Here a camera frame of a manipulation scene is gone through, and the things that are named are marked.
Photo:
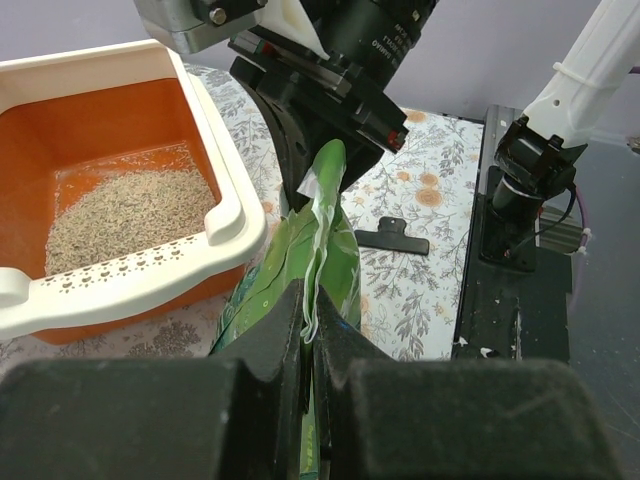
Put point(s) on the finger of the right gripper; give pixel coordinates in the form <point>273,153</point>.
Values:
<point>278,97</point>
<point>364,147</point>

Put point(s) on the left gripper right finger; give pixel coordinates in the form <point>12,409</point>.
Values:
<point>379,418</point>

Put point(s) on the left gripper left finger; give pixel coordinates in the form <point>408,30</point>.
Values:
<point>144,418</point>

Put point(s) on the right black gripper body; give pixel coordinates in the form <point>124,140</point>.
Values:
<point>366,42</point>

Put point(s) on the black bag clip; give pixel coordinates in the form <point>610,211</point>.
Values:
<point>390,236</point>

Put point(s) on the green litter bag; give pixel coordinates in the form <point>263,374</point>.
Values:
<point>310,280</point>

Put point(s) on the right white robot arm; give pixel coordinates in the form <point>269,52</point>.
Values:
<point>541,147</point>

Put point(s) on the white orange litter box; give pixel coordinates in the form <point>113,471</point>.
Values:
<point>70,121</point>

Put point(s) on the cat litter pile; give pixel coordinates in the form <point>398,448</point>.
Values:
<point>126,214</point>

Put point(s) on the floral tablecloth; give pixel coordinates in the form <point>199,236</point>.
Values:
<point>409,303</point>

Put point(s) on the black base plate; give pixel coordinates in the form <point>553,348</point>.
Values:
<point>514,294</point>

